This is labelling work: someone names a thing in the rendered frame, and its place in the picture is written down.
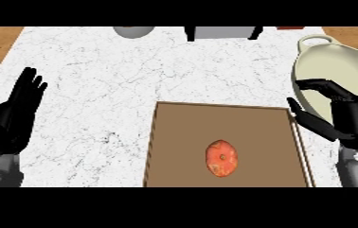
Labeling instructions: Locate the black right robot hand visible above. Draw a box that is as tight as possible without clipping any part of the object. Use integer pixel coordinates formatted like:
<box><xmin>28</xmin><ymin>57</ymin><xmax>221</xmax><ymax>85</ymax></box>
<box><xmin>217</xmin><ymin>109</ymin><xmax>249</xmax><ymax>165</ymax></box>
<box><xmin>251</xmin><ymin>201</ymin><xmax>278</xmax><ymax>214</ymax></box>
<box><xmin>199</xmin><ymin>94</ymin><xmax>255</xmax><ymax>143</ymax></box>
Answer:
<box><xmin>285</xmin><ymin>78</ymin><xmax>358</xmax><ymax>150</ymax></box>

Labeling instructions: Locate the cream pot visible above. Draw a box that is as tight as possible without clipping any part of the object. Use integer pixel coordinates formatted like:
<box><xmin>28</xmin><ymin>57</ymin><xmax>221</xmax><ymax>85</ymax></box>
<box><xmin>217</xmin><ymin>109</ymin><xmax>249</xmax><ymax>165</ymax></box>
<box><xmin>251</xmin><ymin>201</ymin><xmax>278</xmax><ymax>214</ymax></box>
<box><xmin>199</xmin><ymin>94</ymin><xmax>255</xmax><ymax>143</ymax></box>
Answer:
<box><xmin>291</xmin><ymin>34</ymin><xmax>358</xmax><ymax>125</ymax></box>

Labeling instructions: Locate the orange squash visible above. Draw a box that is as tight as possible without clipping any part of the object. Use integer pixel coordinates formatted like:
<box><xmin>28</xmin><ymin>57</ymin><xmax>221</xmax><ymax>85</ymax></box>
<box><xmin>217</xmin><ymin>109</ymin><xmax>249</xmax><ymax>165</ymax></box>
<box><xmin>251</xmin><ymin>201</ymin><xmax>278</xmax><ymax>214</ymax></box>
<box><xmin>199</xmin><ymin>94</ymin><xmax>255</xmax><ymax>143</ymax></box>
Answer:
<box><xmin>204</xmin><ymin>139</ymin><xmax>239</xmax><ymax>178</ymax></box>

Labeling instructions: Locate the grey round bowl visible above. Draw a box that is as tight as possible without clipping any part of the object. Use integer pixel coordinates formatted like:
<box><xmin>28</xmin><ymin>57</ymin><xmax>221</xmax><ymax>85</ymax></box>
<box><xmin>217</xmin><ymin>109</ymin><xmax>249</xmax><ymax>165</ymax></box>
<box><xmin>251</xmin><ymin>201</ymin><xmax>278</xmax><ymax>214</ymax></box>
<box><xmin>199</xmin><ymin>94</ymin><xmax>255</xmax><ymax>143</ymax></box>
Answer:
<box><xmin>112</xmin><ymin>26</ymin><xmax>155</xmax><ymax>40</ymax></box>

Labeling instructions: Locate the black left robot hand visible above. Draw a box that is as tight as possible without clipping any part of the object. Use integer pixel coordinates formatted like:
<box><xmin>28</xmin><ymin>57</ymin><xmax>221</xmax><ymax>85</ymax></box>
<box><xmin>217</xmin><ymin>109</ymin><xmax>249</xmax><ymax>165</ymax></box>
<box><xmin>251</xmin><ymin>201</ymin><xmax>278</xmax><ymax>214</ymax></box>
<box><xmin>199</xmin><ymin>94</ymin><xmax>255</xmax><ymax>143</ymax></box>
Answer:
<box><xmin>0</xmin><ymin>66</ymin><xmax>48</xmax><ymax>156</ymax></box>

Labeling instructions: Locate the grey appliance with black legs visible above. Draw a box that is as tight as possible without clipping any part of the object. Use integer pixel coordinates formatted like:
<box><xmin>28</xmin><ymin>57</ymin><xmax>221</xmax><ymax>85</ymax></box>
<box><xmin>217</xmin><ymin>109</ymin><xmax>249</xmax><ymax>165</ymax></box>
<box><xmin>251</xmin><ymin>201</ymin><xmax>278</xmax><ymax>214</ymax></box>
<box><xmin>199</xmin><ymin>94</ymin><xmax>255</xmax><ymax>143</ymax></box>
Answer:
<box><xmin>183</xmin><ymin>26</ymin><xmax>264</xmax><ymax>43</ymax></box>

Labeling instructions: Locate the brown tray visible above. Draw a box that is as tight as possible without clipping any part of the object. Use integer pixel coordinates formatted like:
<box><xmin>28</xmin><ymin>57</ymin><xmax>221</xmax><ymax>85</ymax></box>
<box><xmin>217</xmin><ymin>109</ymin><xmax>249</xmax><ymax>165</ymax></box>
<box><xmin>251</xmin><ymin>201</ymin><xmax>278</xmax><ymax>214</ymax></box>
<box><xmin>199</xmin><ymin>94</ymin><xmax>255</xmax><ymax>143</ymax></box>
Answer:
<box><xmin>141</xmin><ymin>100</ymin><xmax>316</xmax><ymax>188</ymax></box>

